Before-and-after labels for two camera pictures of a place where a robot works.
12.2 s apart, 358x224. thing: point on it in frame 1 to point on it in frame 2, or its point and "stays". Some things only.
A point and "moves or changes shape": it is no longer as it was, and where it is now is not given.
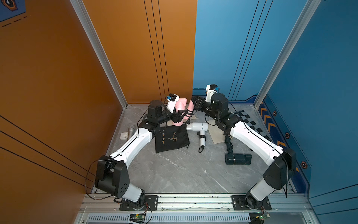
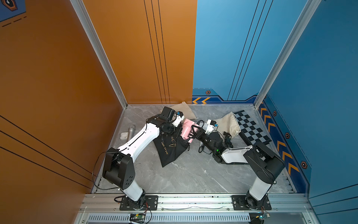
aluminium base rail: [104, 208] stays
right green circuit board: [258, 218] stays
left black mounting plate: [151, 203] stays
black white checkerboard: [252, 124] stays
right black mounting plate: [239, 203] stays
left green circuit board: [139, 218] stays
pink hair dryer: [181, 106] to [186, 129]
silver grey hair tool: [131, 130] stays
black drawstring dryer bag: [169, 137] moves or changes shape
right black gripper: [200, 103] to [200, 134]
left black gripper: [177, 118] to [178, 131]
